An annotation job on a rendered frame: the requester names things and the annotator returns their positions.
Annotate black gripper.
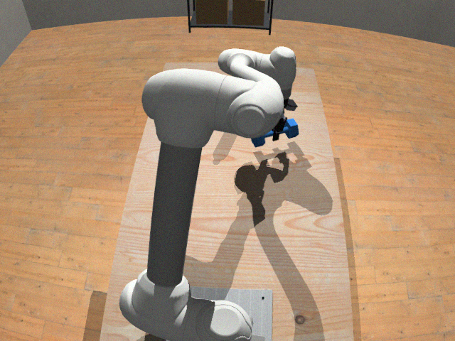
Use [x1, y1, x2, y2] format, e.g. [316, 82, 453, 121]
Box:
[272, 98, 289, 141]

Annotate blue dumbbell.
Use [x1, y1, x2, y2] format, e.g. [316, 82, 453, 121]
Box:
[251, 119, 299, 148]

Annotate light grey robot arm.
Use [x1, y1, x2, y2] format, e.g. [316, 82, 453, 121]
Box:
[119, 47, 296, 341]

